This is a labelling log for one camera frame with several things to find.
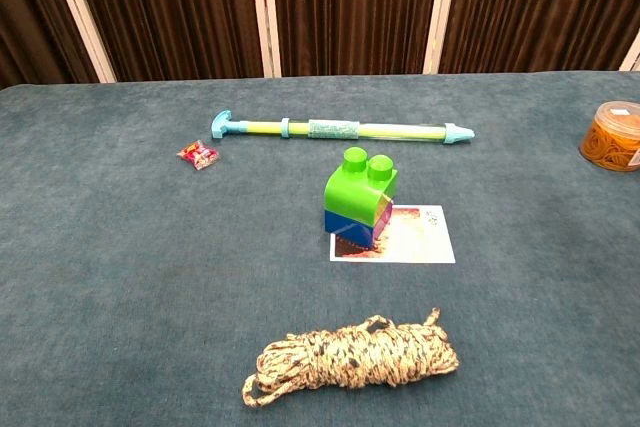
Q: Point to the clear jar of rubber bands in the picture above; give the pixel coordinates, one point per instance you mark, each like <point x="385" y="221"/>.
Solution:
<point x="612" y="142"/>

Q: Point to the red candy packet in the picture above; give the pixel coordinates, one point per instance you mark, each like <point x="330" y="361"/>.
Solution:
<point x="198" y="155"/>

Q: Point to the white photo card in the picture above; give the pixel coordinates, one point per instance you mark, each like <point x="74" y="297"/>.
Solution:
<point x="420" y="242"/>

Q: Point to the teal yellow water pump toy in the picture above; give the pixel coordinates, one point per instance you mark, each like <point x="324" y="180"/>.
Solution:
<point x="330" y="129"/>

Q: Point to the blue four-stud building block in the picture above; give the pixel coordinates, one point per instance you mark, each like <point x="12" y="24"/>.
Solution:
<point x="350" y="233"/>

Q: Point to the blue felt table cloth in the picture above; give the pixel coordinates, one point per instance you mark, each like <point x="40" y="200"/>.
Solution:
<point x="125" y="272"/>

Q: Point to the green two-stud building block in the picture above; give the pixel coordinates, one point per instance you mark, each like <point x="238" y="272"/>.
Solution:
<point x="350" y="192"/>

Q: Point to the brown curtain partition panel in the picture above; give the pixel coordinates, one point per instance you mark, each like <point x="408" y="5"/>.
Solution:
<point x="633" y="61"/>
<point x="175" y="7"/>
<point x="30" y="12"/>
<point x="350" y="7"/>
<point x="530" y="17"/>

